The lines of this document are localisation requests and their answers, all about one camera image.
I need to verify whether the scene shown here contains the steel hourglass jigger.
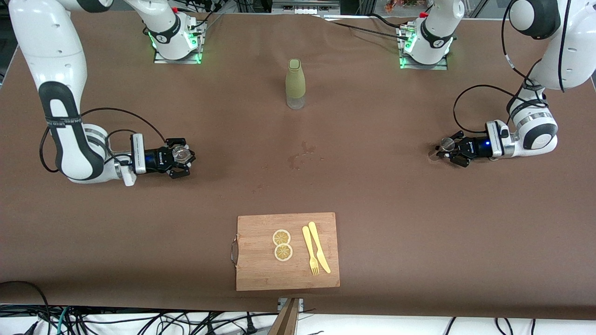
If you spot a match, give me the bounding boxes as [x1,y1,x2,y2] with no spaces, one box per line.
[428,137,455,161]

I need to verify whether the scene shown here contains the brown table cover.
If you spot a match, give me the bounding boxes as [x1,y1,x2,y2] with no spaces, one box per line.
[0,8,596,322]

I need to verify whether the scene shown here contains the scattered clear granules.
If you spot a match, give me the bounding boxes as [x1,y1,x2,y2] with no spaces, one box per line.
[288,141,325,171]

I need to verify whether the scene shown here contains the wooden cutting board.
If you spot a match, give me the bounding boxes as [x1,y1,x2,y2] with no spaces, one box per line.
[230,212,340,292]

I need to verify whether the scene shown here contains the green sleeved glass bottle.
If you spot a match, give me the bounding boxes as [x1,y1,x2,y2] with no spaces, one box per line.
[285,59,307,110]

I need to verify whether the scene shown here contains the yellow plastic fork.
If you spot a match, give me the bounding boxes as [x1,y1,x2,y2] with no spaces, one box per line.
[302,226,320,276]

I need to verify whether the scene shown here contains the yellow plastic knife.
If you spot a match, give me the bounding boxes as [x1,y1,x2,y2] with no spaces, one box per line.
[308,221,332,274]

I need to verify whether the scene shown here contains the grey electronics box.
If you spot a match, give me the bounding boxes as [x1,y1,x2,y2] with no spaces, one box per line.
[272,0,340,15]

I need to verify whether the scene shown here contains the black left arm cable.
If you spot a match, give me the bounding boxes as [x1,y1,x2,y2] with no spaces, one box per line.
[454,0,572,135]

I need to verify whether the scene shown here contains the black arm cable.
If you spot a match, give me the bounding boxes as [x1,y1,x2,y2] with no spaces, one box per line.
[454,0,572,135]
[39,107,168,174]

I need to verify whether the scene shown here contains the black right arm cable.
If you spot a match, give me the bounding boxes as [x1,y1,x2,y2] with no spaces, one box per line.
[39,107,168,174]

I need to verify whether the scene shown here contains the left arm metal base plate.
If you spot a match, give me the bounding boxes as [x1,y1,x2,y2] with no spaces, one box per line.
[398,26,450,70]

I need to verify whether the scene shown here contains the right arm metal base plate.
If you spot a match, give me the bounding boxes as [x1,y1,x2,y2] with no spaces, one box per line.
[154,21,205,65]

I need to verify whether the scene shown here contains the wooden post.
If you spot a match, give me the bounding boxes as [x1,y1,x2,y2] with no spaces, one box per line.
[268,298,301,335]

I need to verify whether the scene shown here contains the black looped floor cable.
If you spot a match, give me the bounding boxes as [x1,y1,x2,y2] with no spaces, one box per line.
[0,281,53,335]

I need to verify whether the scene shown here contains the teal floor cable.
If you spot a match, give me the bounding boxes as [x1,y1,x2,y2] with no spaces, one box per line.
[55,307,70,335]

